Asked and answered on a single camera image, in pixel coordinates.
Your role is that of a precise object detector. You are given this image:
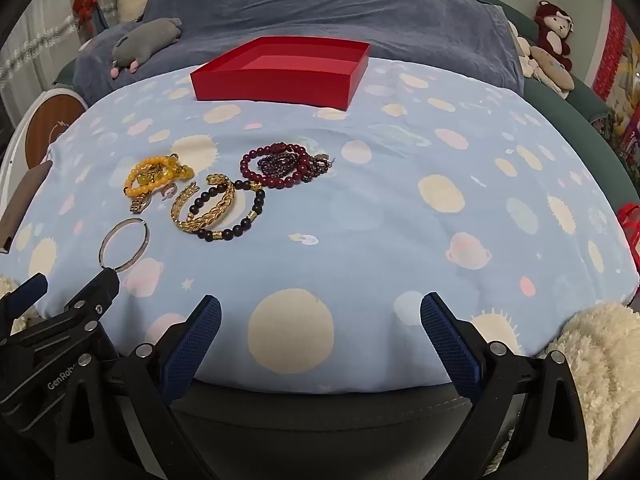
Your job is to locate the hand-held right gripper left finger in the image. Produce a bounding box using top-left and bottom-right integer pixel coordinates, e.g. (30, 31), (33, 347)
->
(55, 294), (223, 480)

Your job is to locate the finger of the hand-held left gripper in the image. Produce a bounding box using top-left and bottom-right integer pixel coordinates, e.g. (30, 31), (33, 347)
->
(0, 273), (49, 342)
(62, 267), (122, 341)

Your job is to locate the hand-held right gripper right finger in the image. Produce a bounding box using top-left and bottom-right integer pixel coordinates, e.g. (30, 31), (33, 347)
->
(419, 292), (591, 480)

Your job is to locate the silver bangle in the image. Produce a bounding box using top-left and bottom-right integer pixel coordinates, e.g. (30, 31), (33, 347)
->
(98, 216), (150, 272)

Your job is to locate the yellow bead bracelet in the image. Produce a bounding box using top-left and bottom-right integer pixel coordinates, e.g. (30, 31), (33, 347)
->
(123, 156), (176, 198)

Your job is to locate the gold braided bracelet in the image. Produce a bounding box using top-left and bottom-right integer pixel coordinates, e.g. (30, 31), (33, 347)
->
(170, 174), (236, 233)

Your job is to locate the amber bead bracelet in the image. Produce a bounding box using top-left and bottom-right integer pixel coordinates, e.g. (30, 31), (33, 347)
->
(150, 156), (196, 183)

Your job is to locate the black bead bracelet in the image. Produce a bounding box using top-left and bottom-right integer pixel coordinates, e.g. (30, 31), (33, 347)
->
(189, 180), (267, 242)

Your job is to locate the dark red bead bracelet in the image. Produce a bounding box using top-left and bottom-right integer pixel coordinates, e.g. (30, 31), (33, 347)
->
(240, 143), (311, 188)

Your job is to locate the purple bead necklace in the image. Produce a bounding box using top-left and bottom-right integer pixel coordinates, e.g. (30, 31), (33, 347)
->
(256, 152), (335, 181)

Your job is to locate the red jewelry box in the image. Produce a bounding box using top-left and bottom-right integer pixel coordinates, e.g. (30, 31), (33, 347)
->
(190, 36), (372, 112)

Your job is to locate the brown cardboard piece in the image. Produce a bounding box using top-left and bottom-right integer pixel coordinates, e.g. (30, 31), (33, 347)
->
(0, 160), (53, 253)

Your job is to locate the light blue planet-print sheet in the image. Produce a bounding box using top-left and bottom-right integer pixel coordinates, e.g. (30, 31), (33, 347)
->
(0, 55), (640, 396)

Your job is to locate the cream fluffy blanket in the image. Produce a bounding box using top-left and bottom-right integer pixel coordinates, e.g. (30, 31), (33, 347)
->
(0, 275), (640, 480)

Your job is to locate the round wooden-top table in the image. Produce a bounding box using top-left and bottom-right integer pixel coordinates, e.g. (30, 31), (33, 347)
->
(0, 84), (91, 196)

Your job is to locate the red plastic bag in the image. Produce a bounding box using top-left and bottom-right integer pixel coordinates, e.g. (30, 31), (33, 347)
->
(617, 202), (640, 266)

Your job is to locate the white curtain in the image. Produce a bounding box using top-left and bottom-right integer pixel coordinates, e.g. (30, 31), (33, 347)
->
(0, 10), (83, 86)

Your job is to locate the grey plush toy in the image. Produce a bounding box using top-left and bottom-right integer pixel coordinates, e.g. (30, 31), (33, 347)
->
(110, 17), (183, 78)

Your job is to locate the red ribbon bow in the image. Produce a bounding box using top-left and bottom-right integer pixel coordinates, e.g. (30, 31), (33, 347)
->
(72, 0), (103, 38)

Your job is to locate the round cookie plush toy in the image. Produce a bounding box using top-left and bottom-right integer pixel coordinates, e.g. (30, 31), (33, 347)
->
(529, 46), (576, 98)

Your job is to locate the small white plush toy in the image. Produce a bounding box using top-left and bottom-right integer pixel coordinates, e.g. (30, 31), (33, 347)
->
(507, 20), (538, 78)

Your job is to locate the red patterned banner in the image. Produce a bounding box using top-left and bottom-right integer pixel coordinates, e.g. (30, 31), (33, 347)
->
(592, 0), (631, 103)

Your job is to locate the red monkey plush toy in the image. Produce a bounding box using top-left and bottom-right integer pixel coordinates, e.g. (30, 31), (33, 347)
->
(532, 1), (575, 72)

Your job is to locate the blue-grey blanket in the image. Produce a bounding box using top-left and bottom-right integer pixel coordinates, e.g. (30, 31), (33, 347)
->
(72, 0), (525, 106)

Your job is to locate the green bed frame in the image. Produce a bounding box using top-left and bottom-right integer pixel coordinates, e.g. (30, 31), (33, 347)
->
(475, 0), (640, 161)

